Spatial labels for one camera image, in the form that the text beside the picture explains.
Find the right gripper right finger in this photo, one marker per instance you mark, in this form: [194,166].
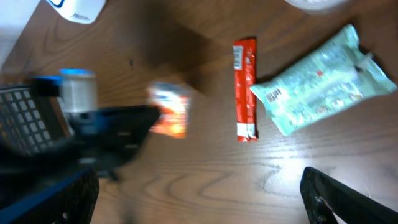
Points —
[325,199]

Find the red packet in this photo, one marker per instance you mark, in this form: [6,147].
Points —
[244,65]

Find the grey plastic mesh basket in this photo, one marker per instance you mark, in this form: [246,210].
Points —
[30,123]

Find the white barcode scanner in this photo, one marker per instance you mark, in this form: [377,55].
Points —
[79,11]

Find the white tub blue label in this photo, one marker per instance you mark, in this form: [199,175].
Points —
[318,6]

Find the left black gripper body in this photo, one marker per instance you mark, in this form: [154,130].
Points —
[103,141]

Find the orange snack packet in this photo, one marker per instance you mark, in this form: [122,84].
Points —
[173,102]

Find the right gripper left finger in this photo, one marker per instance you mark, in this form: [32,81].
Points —
[72,200]

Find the mint green wipes pack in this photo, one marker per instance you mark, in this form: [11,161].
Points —
[331,79]

